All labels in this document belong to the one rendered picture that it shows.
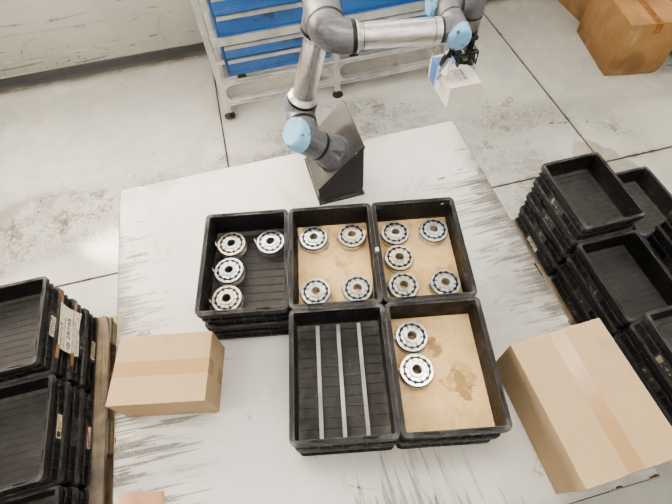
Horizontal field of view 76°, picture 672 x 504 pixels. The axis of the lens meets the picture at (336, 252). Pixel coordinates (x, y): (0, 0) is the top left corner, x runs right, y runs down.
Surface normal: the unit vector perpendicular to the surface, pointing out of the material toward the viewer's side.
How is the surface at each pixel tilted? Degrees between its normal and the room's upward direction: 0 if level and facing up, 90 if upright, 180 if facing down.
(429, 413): 0
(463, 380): 0
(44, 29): 90
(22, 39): 90
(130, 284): 0
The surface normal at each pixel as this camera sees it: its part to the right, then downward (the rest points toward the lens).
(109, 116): -0.04, -0.53
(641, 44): 0.04, 0.84
